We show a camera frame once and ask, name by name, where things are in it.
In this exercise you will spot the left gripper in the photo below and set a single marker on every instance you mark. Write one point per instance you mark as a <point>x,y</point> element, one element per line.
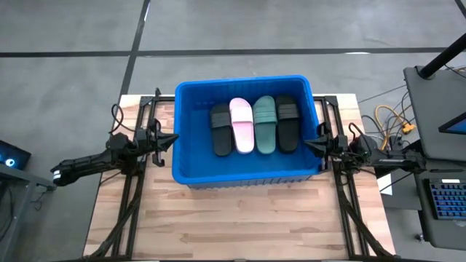
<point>145,145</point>

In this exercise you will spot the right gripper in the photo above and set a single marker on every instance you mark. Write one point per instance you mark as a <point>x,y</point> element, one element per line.
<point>336,147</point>

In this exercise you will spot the black rubber slide sandal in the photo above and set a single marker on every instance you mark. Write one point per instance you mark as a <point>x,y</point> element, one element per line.
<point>287,138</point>
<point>222,142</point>

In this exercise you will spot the blue plastic bin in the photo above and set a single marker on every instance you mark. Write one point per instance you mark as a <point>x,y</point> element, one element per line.
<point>196,163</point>

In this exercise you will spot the green rubber slide sandal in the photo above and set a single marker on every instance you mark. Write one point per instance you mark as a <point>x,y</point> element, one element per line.
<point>265,140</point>

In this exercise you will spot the pink rubber slide sandal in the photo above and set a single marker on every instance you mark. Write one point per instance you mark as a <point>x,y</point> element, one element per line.
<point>242,138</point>

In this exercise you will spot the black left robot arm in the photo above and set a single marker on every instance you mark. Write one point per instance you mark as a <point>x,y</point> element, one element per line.
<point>87,163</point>

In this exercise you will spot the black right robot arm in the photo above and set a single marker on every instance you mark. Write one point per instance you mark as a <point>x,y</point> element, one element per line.
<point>393,160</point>

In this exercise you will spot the white paper sheet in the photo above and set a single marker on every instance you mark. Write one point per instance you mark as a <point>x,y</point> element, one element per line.
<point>386,185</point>

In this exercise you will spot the dark grey desk top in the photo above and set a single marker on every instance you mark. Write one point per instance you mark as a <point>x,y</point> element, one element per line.
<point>429,109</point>

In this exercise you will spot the dark tablet screen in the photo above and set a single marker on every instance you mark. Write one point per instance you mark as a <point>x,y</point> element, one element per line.
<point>457,126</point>

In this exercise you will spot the backlit black keyboard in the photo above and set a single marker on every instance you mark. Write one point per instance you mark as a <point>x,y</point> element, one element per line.
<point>448,200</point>

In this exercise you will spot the grey metal desk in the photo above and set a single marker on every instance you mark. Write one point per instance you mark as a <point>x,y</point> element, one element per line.
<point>25,178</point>

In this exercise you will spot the black computer case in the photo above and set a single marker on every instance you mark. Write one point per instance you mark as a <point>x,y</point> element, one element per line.
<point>14,154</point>

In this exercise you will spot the black metal pole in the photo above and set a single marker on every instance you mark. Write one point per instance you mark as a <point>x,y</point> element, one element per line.
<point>442,56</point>

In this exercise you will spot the grey keyboard desk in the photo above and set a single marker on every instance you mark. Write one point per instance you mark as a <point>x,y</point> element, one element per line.
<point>448,233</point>

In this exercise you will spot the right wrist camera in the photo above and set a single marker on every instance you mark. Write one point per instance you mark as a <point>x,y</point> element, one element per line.
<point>323,129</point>

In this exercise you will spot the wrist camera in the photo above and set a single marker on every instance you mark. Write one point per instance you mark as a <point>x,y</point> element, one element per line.
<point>153,127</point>
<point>323,129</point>

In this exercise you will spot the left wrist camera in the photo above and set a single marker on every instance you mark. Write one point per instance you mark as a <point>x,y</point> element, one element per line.
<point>153,127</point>

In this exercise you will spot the black aluminium mounting frame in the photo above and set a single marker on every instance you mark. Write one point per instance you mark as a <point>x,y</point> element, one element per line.
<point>142,109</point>
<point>333,107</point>

